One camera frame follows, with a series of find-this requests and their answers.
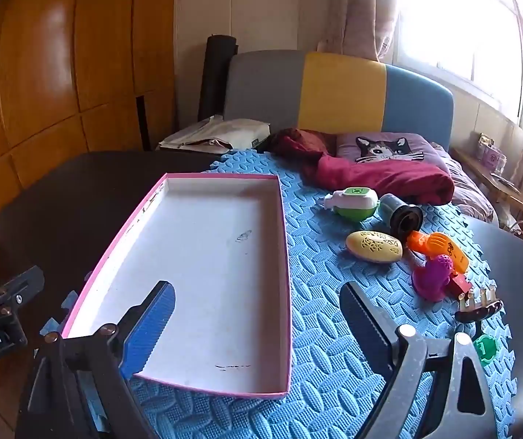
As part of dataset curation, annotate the wooden side table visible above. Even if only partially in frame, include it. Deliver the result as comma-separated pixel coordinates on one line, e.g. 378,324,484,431
449,148,523,214

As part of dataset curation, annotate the grey yellow blue headboard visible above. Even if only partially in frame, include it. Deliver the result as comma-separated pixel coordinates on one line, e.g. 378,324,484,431
223,50,454,148

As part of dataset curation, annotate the purple cat pillow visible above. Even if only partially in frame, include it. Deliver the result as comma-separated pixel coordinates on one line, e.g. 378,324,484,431
336,132,447,172

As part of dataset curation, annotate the maroon blanket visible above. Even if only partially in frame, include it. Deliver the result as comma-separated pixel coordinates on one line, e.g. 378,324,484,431
256,128,455,205

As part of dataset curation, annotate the wooden wardrobe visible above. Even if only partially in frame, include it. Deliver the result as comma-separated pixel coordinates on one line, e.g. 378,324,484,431
0,0,180,293

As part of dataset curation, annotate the white folded bag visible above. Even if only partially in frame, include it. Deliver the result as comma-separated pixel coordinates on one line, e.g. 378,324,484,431
157,115,270,155

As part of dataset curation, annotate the black cylindrical filter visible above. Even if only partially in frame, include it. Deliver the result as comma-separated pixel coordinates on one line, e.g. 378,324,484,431
377,193,424,243

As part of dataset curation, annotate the green white plug-in device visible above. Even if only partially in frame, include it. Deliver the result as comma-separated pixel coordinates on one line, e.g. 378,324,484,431
323,187,379,222

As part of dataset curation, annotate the pink shallow cardboard box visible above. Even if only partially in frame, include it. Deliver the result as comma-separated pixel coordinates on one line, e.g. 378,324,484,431
63,173,292,399

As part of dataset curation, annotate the pink striped duvet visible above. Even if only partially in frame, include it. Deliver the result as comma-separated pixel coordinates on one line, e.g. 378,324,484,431
431,143,498,226

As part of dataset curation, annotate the blue foam puzzle mat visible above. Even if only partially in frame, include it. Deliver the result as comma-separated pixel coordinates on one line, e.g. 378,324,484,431
39,147,516,439

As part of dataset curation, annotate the purple gift box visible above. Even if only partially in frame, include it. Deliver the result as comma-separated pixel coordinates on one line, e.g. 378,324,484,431
476,133,507,176

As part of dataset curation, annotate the red puzzle piece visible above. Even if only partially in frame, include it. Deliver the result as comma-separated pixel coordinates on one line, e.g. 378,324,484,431
445,271,472,299

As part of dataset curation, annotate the magenta hydrant-shaped toy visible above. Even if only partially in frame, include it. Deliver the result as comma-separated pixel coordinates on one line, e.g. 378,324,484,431
412,255,453,302

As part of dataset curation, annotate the black rolled mat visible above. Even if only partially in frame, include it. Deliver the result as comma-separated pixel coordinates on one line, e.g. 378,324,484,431
198,35,239,121

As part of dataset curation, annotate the orange cube block toy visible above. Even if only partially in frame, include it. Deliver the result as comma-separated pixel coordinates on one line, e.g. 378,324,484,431
406,231,469,274

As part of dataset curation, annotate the brown hair claw clip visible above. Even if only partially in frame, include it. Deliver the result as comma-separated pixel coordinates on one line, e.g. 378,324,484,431
455,284,504,323

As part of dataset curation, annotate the yellow purple oval case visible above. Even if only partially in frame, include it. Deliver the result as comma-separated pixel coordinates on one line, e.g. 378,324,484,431
346,231,403,264

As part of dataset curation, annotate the pink curtain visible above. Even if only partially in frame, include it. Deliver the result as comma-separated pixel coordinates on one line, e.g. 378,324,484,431
317,0,398,61

